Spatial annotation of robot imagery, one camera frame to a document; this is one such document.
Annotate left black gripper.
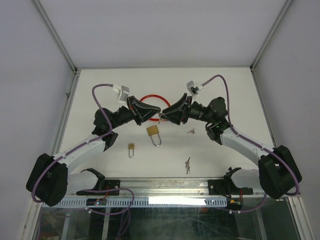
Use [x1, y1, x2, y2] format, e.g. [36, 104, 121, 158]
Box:
[109, 96, 161, 131]

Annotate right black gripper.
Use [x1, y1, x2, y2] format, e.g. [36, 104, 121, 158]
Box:
[160, 93, 214, 125]

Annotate red cable lock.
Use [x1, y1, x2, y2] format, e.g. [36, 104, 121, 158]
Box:
[140, 94, 171, 123]

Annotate silver key pair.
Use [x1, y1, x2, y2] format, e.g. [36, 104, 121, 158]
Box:
[158, 112, 168, 125]

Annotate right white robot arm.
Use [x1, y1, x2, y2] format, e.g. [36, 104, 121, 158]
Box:
[159, 94, 302, 199]

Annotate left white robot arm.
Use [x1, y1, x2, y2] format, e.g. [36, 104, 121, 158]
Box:
[26, 96, 161, 207]

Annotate silver key bunch front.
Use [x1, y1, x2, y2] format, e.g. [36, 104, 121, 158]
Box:
[185, 157, 191, 175]

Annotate large brass padlock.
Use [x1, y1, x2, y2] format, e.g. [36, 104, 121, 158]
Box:
[146, 125, 162, 147]

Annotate silver keys near centre right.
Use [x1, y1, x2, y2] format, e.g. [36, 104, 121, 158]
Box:
[187, 128, 195, 134]

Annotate small brass padlock long shackle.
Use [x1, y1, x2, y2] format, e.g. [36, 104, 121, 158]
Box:
[128, 143, 135, 158]

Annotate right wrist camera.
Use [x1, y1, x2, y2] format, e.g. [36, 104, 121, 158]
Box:
[186, 81, 204, 98]

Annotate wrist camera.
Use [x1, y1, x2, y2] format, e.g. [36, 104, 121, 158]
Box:
[186, 81, 204, 98]
[112, 84, 130, 109]

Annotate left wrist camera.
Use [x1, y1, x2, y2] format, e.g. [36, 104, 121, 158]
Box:
[112, 84, 130, 109]

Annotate aluminium mounting rail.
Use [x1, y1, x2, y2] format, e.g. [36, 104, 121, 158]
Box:
[67, 177, 301, 198]

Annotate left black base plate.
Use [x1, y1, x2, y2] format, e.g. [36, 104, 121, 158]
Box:
[76, 179, 121, 196]

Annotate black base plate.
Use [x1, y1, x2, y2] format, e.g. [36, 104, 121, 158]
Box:
[207, 179, 254, 198]
[76, 179, 121, 196]

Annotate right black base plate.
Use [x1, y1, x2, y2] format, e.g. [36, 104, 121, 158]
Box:
[207, 179, 254, 198]

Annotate white slotted cable duct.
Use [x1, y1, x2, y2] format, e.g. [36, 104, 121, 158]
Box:
[56, 196, 227, 208]

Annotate left aluminium frame post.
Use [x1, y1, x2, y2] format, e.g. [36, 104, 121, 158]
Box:
[32, 0, 81, 76]

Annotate aluminium frame post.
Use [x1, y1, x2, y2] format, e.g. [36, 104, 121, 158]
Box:
[32, 0, 81, 76]
[249, 0, 294, 71]

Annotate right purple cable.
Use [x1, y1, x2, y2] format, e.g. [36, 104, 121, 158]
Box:
[199, 74, 301, 215]

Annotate right aluminium frame post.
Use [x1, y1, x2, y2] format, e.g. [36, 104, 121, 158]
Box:
[249, 0, 294, 71]

